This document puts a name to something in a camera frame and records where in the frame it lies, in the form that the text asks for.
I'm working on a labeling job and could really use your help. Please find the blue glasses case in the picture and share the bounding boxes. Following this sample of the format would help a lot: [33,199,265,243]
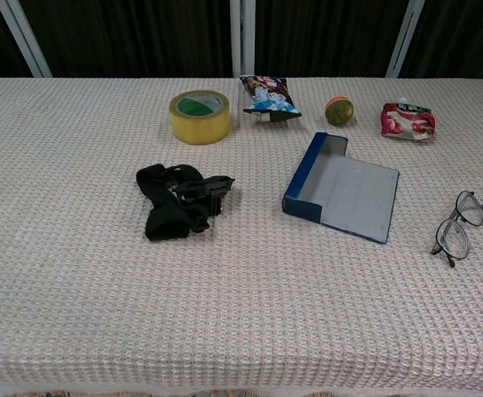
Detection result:
[281,132,400,245]

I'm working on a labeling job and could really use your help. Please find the black frame eyeglasses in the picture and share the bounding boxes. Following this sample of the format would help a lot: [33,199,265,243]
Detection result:
[430,189,483,269]

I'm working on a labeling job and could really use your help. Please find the yellow packing tape roll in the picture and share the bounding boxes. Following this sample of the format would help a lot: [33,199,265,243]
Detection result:
[169,89,231,146]

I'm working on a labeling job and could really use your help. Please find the beige waffle tablecloth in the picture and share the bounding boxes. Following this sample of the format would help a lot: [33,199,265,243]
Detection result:
[0,77,483,394]

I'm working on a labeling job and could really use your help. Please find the dark snack bag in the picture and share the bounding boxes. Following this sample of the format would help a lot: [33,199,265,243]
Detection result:
[240,74,303,124]

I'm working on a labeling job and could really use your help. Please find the green and orange ball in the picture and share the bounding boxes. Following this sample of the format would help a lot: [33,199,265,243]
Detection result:
[325,96,355,127]

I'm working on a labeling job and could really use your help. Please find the red drink pouch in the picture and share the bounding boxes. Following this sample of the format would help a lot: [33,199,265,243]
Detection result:
[380,97,437,144]

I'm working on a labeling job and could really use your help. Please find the black curtain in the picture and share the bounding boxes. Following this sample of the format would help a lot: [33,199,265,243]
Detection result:
[0,0,483,84]

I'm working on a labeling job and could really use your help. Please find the black strap with buckle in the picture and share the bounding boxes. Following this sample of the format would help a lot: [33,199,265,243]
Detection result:
[136,163,236,243]

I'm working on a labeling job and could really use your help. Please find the white upright frame post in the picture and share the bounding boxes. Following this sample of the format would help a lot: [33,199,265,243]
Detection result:
[229,0,256,79]

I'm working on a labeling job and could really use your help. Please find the white slanted frame post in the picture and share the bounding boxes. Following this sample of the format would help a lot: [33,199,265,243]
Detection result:
[0,0,54,79]
[385,0,427,79]

